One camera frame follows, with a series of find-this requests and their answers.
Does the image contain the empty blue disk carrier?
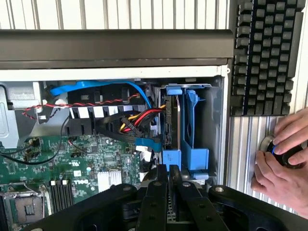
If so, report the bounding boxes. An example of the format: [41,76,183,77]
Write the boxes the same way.
[180,88,210,172]

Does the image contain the hard disk in blue carrier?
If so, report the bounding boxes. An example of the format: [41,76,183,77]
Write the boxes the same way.
[160,83,183,172]

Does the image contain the person's hand beside knob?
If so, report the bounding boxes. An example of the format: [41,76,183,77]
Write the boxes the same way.
[251,150,308,220]

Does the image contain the person's hand on knob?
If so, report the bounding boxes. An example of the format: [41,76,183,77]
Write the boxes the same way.
[273,108,308,167]

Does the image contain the silver chipset heatsink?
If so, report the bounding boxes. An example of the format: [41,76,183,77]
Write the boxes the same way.
[97,169,123,193]

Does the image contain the blue hard drive caddy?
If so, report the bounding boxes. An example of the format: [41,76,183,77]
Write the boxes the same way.
[157,76,225,185]

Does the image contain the black RAM slots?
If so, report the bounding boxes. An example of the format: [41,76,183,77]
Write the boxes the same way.
[49,179,75,214]

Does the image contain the green Dell motherboard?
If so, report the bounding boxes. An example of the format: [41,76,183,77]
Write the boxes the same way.
[0,135,161,231]

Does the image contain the CPU socket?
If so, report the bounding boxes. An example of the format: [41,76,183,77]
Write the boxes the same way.
[0,182,52,228]

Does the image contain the grey metal drive cage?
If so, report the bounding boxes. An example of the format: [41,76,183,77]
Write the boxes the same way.
[0,81,71,149]

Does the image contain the black computer keyboard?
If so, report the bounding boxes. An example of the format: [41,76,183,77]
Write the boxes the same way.
[230,0,306,117]

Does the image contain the open grey PC case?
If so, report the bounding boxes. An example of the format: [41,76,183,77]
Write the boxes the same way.
[0,28,233,231]

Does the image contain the short blue flat wire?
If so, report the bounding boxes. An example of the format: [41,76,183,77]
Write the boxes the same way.
[135,138,162,154]

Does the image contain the red yellow black power wire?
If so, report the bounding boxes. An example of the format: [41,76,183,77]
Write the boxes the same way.
[118,104,167,136]

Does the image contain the thin black wire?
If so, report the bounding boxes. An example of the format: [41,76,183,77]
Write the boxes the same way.
[0,115,71,166]

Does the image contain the red black twisted wire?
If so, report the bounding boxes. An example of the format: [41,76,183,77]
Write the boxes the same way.
[22,93,141,122]

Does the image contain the long blue SATA wire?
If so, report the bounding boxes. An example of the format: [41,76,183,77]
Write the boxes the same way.
[49,80,154,109]

